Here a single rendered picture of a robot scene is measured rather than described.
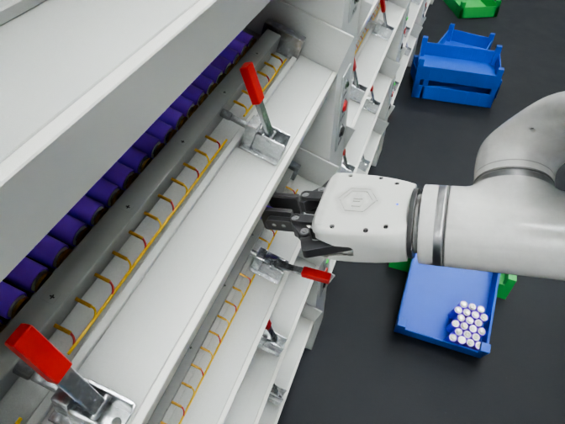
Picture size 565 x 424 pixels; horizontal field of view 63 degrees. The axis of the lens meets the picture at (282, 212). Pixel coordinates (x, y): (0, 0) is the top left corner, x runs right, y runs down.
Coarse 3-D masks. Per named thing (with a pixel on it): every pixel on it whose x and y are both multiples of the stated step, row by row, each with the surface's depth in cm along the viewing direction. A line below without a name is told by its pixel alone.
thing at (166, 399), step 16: (288, 176) 66; (256, 224) 59; (256, 240) 58; (272, 240) 60; (240, 256) 56; (224, 288) 53; (240, 304) 54; (208, 320) 50; (224, 320) 52; (224, 336) 51; (192, 352) 47; (208, 368) 48; (176, 384) 45; (160, 400) 44; (192, 400) 46; (160, 416) 43
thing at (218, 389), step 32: (320, 160) 66; (288, 192) 67; (288, 256) 61; (256, 288) 57; (256, 320) 54; (224, 352) 51; (192, 384) 48; (224, 384) 49; (192, 416) 46; (224, 416) 47
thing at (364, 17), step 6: (366, 0) 70; (372, 0) 71; (378, 0) 75; (366, 6) 59; (372, 6) 70; (360, 12) 60; (366, 12) 60; (372, 12) 75; (360, 18) 60; (366, 18) 60; (360, 24) 61; (366, 24) 73; (360, 30) 61
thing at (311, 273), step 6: (276, 264) 57; (282, 264) 57; (288, 264) 57; (288, 270) 56; (294, 270) 56; (300, 270) 56; (306, 270) 56; (312, 270) 56; (318, 270) 56; (306, 276) 56; (312, 276) 55; (318, 276) 55; (324, 276) 55; (330, 276) 55; (324, 282) 55
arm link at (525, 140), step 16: (560, 96) 39; (528, 112) 43; (544, 112) 41; (560, 112) 39; (512, 128) 45; (528, 128) 43; (544, 128) 42; (560, 128) 40; (496, 144) 47; (512, 144) 45; (528, 144) 44; (544, 144) 44; (560, 144) 43; (480, 160) 48; (496, 160) 46; (512, 160) 45; (528, 160) 45; (544, 160) 45; (560, 160) 45
